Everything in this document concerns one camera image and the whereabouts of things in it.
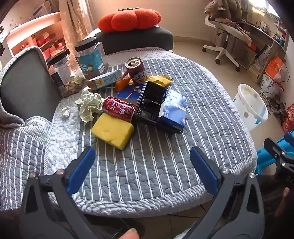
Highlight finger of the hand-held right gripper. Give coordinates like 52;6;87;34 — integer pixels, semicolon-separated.
264;137;294;166

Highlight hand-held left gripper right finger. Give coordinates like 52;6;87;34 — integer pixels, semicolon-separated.
184;146;267;239

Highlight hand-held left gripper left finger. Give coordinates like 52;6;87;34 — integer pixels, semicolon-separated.
19;146;99;239

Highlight white dotted plastic bin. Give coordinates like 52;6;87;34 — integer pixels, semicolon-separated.
232;84;269;131

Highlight yellow sponge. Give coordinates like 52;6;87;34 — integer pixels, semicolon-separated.
91;113;135;151

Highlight large paper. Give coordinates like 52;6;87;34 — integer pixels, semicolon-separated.
75;87;105;123

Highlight red can white lettering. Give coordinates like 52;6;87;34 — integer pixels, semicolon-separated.
102;97;137;123

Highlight yellow snack wrapper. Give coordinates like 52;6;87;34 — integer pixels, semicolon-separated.
129;75;174;88

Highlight red can cartoon face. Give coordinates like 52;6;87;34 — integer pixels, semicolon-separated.
125;57;147;85

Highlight person's right hand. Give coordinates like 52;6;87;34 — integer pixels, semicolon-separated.
276;187;292;218

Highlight person's left hand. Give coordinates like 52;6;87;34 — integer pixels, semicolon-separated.
118;229;140;239

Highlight blue plastic stool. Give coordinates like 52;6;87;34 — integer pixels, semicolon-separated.
254;132;294;175

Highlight red plastic bag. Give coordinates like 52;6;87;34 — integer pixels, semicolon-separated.
281;108;294;134

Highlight dark brown clothing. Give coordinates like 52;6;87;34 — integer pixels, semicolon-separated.
256;175;294;239

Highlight grey striped quilt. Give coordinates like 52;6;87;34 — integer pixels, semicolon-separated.
0;46;258;217

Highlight blue white printed box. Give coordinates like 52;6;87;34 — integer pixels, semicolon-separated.
157;88;187;132

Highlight white printed bag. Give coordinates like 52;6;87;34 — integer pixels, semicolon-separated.
259;74;279;92

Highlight orange cardboard box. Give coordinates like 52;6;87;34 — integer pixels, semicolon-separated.
264;56;290;81

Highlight black plastic tray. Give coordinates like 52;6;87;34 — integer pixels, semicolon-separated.
134;80;184;135

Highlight grey paper bag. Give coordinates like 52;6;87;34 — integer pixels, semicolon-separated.
254;45;271;72

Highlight blue snack packet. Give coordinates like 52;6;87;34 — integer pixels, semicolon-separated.
116;84;144;100

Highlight teal white carton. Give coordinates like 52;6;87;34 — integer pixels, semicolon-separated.
88;69;123;90

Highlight clear jar with nuts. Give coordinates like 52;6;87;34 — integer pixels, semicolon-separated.
47;50;86;97

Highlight orange crumpled wrapper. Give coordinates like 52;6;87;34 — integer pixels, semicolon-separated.
115;72;131;92

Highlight dark grey backrest cushion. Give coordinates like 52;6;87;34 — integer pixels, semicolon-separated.
0;49;61;122

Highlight clear jar teal label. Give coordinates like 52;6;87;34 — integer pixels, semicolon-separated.
75;36;106;80

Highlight white office chair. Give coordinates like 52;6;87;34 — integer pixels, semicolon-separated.
202;0;253;72

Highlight wooden desk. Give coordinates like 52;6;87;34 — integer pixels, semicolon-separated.
241;18;290;52

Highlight pink clothes on chair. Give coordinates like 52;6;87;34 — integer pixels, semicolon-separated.
204;0;252;44

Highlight dark grey seat cushion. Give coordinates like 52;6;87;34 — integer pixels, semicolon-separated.
95;25;174;56

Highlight sheer curtain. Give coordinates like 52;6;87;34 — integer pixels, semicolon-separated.
58;0;96;76

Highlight white bookshelf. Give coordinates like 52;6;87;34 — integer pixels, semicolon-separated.
5;11;71;60

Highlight red pumpkin cushion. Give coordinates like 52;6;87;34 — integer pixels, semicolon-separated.
98;9;162;32

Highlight black floor cables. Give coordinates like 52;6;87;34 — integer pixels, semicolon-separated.
259;92;287;120

